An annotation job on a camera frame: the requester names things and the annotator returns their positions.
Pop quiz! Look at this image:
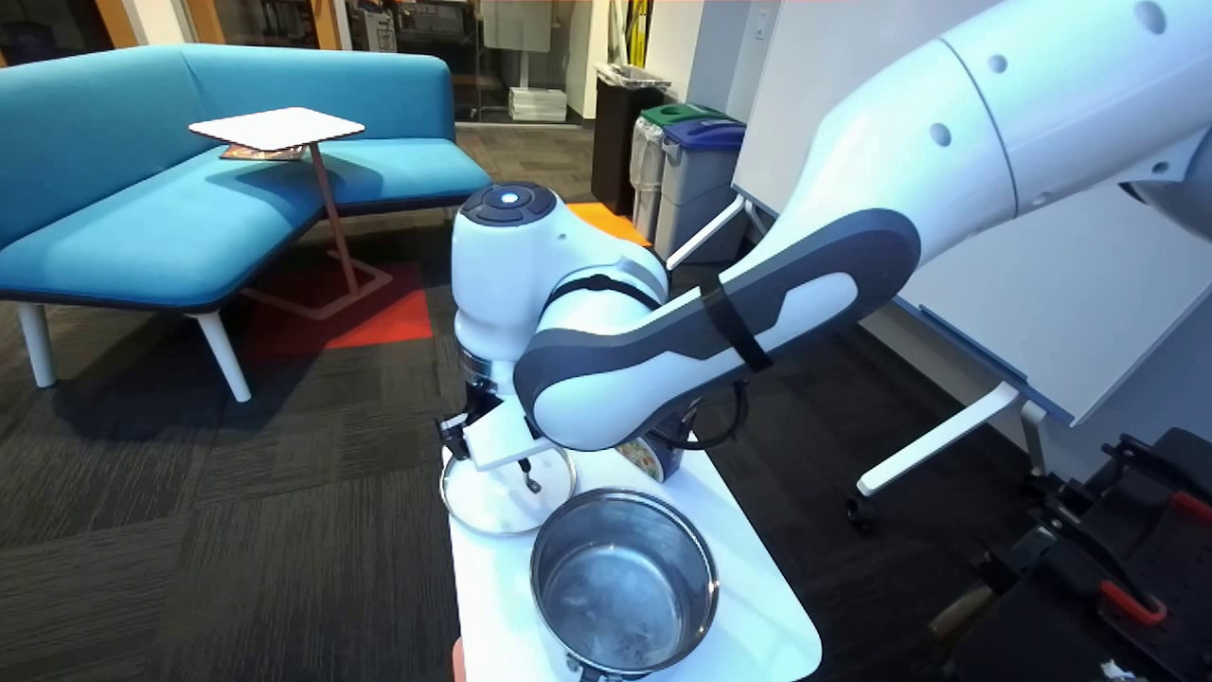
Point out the black cable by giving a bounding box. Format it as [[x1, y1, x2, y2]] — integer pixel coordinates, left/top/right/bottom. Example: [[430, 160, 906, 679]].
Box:
[[627, 377, 754, 456]]

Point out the stainless steel pot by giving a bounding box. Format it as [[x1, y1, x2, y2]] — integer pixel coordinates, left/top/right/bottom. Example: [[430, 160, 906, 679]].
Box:
[[526, 487, 723, 682]]

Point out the green lid recycling bin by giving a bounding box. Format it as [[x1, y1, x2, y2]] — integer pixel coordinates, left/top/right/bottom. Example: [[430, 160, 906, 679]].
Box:
[[627, 103, 711, 245]]

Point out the glass lid with black handle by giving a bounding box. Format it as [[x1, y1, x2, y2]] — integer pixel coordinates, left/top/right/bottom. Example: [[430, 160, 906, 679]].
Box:
[[437, 431, 585, 541]]

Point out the blue lid recycling bin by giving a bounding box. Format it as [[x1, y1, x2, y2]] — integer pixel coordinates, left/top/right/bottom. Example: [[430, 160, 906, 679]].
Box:
[[650, 113, 754, 267]]

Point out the white box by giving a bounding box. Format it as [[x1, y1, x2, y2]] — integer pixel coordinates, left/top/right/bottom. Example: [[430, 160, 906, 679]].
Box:
[[509, 84, 573, 125]]

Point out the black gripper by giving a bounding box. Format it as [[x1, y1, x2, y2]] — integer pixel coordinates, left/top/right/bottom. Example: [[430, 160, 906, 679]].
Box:
[[437, 357, 562, 501]]

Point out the large white mobile whiteboard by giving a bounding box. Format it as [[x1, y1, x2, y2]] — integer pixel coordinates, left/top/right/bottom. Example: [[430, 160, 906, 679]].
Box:
[[662, 0, 1212, 503]]

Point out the blue upholstered sofa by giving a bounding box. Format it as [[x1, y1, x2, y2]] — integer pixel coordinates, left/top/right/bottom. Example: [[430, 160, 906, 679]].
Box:
[[0, 41, 500, 410]]

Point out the black equipment with red handles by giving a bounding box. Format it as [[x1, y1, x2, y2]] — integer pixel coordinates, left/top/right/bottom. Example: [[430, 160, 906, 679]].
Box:
[[929, 426, 1212, 682]]

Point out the black trash bin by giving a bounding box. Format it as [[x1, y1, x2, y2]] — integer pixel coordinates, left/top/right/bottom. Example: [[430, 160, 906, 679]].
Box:
[[588, 69, 673, 220]]

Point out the white side table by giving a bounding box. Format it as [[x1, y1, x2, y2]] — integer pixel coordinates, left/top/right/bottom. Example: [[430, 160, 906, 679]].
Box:
[[186, 108, 399, 326]]

